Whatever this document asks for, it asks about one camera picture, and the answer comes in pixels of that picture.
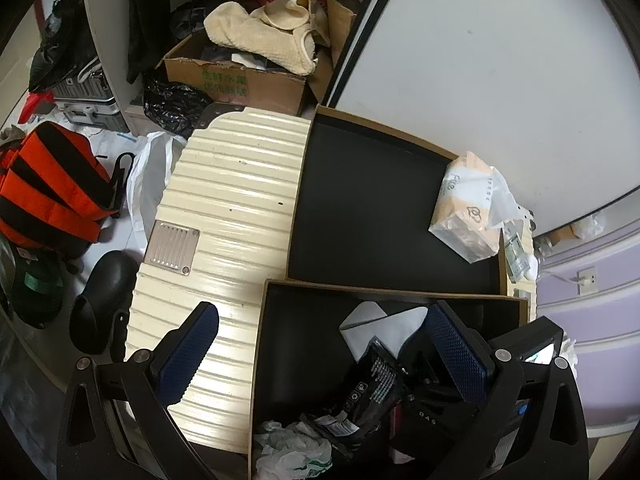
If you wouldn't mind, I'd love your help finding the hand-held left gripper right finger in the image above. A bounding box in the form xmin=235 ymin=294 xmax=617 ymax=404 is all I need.
xmin=425 ymin=300 xmax=591 ymax=480

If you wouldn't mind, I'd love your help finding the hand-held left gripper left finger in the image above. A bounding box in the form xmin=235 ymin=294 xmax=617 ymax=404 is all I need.
xmin=56 ymin=301 xmax=221 ymax=480

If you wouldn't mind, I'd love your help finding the black foil packet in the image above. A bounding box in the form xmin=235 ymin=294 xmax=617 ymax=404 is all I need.
xmin=302 ymin=337 xmax=406 ymax=466

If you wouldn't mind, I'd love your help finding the small black-lined cardboard box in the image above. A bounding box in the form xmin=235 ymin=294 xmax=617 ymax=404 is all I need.
xmin=247 ymin=279 xmax=531 ymax=480

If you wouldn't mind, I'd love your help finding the large black-lined cardboard box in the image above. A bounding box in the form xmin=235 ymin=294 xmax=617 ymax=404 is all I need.
xmin=285 ymin=104 xmax=531 ymax=296

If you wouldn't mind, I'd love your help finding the white orange crumpled bag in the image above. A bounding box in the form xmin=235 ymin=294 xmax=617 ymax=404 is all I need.
xmin=557 ymin=335 xmax=581 ymax=376

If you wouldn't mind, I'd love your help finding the small black box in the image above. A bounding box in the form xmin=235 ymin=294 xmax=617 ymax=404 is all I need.
xmin=395 ymin=355 xmax=481 ymax=461

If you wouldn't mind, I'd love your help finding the white bottle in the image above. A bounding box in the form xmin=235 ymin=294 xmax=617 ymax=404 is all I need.
xmin=502 ymin=220 xmax=540 ymax=282

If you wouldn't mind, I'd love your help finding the white paper sheet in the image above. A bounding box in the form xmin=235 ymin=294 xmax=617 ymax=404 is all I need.
xmin=339 ymin=301 xmax=431 ymax=363

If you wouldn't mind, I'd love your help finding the small brown box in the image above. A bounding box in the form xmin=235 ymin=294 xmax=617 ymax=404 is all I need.
xmin=532 ymin=212 xmax=608 ymax=251

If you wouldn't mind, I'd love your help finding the white crumpled plastic bag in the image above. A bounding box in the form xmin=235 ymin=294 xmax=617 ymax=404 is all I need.
xmin=252 ymin=420 xmax=333 ymax=480

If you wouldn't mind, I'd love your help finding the orange white tissue pack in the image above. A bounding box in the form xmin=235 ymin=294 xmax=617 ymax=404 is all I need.
xmin=428 ymin=151 xmax=521 ymax=264

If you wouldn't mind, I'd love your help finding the cream ribbed suitcase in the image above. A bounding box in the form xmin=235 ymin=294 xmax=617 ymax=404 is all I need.
xmin=125 ymin=102 xmax=313 ymax=456

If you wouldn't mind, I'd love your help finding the orange black striped bag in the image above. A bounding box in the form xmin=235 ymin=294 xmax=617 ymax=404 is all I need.
xmin=0 ymin=121 xmax=118 ymax=261

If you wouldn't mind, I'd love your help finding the black garbage bag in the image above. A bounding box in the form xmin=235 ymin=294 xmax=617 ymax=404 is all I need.
xmin=143 ymin=72 xmax=213 ymax=136

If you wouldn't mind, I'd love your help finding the silver aluminium case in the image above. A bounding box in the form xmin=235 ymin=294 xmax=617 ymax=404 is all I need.
xmin=50 ymin=57 xmax=126 ymax=133

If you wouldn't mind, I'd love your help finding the brown green-printed cardboard box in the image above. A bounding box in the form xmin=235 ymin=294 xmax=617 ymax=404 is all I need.
xmin=156 ymin=0 xmax=357 ymax=117

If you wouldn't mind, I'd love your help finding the white panel with black edge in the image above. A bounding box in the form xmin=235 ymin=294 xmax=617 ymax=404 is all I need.
xmin=327 ymin=0 xmax=640 ymax=236

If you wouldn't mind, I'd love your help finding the cream towel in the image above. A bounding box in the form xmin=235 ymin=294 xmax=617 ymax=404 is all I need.
xmin=204 ymin=0 xmax=331 ymax=77

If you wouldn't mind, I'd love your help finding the black hanging cloth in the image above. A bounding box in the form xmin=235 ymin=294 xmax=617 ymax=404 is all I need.
xmin=126 ymin=0 xmax=173 ymax=86

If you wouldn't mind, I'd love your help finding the grey cabinet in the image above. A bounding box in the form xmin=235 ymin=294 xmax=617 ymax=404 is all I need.
xmin=80 ymin=0 xmax=151 ymax=126

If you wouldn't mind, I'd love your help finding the white wall socket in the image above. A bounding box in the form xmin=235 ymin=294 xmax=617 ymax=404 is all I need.
xmin=577 ymin=266 xmax=598 ymax=296

